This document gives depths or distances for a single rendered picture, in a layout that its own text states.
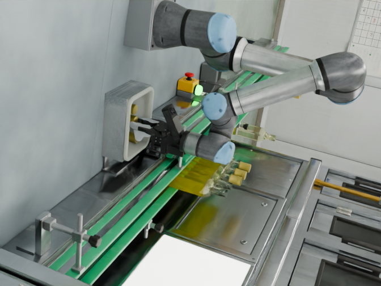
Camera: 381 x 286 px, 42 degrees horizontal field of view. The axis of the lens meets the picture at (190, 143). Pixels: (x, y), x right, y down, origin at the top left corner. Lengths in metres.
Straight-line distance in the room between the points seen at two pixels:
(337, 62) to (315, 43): 6.21
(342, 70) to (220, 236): 0.71
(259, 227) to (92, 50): 0.87
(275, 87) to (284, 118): 6.60
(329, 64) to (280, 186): 0.89
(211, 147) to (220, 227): 0.36
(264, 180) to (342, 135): 5.79
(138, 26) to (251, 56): 0.37
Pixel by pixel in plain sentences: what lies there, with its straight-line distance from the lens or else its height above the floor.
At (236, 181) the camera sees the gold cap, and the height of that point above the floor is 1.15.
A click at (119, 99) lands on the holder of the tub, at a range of 1.57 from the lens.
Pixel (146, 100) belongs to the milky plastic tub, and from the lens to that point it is 1.71.
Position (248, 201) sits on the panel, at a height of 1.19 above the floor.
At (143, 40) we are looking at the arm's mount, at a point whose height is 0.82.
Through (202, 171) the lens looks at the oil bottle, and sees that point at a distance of 1.83.
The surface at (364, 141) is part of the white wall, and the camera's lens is 8.00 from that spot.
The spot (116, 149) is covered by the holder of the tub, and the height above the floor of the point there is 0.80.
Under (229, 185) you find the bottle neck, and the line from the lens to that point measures 1.81.
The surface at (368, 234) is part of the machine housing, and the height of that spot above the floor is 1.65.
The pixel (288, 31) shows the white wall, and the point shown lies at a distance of 7.72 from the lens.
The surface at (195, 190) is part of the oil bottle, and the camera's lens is 1.78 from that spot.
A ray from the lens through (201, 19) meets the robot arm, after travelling 1.56.
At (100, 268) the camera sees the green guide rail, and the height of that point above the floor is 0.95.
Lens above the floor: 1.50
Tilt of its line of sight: 17 degrees down
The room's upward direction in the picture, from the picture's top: 106 degrees clockwise
